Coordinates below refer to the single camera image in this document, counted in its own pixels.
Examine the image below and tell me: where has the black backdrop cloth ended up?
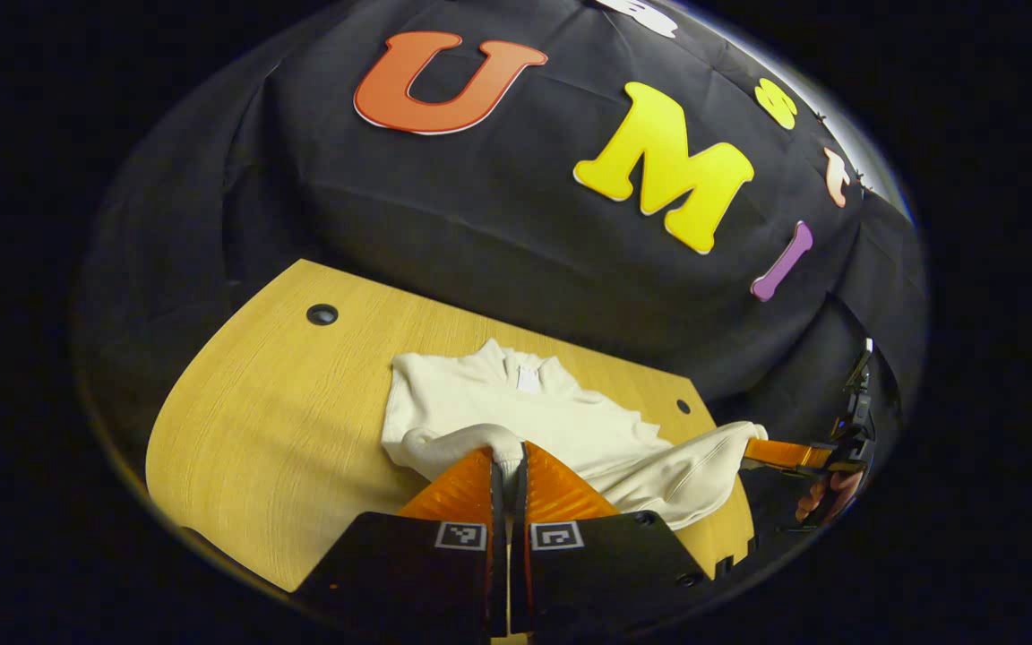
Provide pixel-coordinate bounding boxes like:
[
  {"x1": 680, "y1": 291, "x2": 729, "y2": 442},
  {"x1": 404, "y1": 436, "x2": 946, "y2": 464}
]
[{"x1": 73, "y1": 0, "x2": 929, "y2": 467}]

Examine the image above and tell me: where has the cream garment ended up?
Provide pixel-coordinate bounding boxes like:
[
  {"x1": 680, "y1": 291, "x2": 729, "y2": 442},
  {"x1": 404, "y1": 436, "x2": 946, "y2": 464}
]
[{"x1": 380, "y1": 339, "x2": 768, "y2": 531}]

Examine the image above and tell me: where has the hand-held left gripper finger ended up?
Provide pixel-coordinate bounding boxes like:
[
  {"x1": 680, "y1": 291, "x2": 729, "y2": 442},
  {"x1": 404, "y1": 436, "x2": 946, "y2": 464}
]
[
  {"x1": 292, "y1": 446, "x2": 510, "y2": 639},
  {"x1": 511, "y1": 441, "x2": 712, "y2": 636}
]

